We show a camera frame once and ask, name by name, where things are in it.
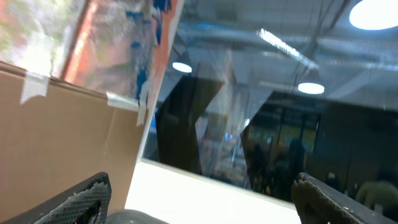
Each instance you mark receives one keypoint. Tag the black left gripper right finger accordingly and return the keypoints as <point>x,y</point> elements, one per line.
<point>317,203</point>

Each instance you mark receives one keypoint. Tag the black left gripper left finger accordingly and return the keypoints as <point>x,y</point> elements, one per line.
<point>86,202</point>

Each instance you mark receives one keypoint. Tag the brown cardboard panel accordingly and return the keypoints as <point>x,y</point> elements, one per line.
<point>51,143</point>

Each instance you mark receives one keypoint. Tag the round ceiling lamp right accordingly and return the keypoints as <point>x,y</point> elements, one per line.
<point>311,88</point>

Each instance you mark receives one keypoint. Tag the round ceiling lamp left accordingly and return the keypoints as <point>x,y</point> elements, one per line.
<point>182,67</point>

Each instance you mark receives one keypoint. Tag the long fluorescent ceiling light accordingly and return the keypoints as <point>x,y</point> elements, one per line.
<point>276,42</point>

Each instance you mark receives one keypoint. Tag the round ceiling lamp large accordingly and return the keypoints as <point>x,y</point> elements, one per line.
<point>374,14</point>

